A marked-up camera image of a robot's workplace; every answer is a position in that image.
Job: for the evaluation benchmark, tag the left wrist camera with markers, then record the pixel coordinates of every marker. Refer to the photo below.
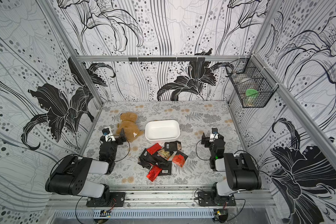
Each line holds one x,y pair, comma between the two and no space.
107,134

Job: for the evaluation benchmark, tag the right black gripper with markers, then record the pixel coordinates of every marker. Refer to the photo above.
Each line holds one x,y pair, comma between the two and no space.
210,141

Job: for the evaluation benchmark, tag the black barcode tea bag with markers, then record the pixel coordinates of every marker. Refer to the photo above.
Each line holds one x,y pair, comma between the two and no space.
166,167

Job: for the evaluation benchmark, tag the brown teddy bear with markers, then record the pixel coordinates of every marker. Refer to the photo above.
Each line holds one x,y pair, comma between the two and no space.
129,126

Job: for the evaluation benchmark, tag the white plastic storage box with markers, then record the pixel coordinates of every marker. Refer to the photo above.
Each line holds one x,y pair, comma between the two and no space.
162,130

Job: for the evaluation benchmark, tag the yellow label tea bag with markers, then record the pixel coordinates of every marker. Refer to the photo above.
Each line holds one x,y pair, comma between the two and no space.
165,154

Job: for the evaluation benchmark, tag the black tea bag pile left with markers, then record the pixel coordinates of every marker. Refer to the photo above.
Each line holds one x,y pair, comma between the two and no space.
146,160

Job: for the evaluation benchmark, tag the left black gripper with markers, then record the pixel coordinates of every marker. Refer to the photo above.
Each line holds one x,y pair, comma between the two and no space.
118,140

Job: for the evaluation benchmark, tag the red foil tea bag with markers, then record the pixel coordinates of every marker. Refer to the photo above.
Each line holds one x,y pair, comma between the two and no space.
153,173
155,148

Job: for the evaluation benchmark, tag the green lid cup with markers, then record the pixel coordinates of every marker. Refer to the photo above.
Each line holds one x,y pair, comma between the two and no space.
250,96

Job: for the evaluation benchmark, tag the black wire basket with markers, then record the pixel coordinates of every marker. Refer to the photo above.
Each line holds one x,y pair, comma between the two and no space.
249,73

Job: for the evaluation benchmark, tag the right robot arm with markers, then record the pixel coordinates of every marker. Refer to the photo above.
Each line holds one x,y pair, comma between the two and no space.
240,170

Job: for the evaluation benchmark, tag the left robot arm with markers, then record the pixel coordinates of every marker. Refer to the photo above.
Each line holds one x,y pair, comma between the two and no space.
69,177

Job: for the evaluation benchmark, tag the floral label black tea bag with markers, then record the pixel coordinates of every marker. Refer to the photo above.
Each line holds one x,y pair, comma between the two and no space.
173,146

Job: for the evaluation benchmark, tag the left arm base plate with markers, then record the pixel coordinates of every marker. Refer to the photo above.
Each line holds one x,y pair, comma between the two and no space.
111,200

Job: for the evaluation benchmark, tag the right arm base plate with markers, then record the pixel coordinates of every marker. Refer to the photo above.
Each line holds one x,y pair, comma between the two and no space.
207,198

